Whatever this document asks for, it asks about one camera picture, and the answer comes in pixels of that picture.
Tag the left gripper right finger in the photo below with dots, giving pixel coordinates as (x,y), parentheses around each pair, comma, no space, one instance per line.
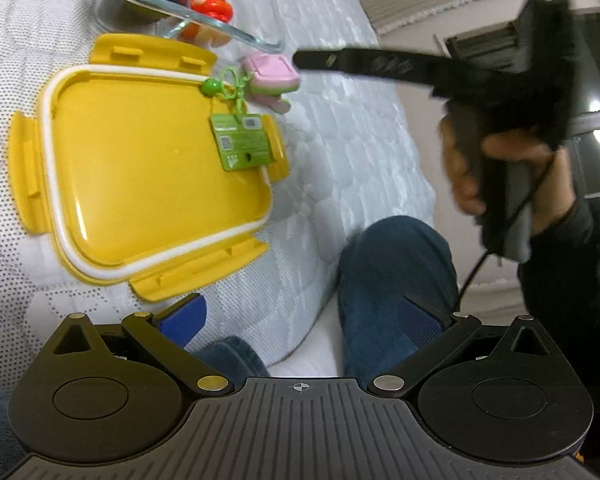
(420,325)

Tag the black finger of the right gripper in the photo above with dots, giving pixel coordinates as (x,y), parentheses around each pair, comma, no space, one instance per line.
(406,66)

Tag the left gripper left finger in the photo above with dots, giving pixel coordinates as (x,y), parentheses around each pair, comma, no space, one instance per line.
(182,321)

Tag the pink green toy keychain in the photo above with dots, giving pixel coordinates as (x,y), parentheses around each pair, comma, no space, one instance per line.
(270,78)

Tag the yellow container lid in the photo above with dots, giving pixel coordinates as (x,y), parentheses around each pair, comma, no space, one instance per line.
(119,167)

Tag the black sleeve right forearm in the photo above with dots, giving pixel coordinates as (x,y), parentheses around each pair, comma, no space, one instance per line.
(561,286)

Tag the person's right hand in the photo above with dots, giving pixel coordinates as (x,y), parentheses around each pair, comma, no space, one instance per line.
(550,203)

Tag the left leg blue jeans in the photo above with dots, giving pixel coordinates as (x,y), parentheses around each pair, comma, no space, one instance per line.
(233,358)

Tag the leg blue jeans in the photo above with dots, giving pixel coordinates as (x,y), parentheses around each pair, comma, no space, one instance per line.
(394,257)
(233,358)

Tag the right leg blue jeans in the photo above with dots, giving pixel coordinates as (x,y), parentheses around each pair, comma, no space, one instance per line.
(394,257)

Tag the red cartoon figure toy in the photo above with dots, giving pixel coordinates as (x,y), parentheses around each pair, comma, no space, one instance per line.
(219,10)

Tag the clear glass container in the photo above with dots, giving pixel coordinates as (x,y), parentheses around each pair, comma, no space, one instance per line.
(256,23)

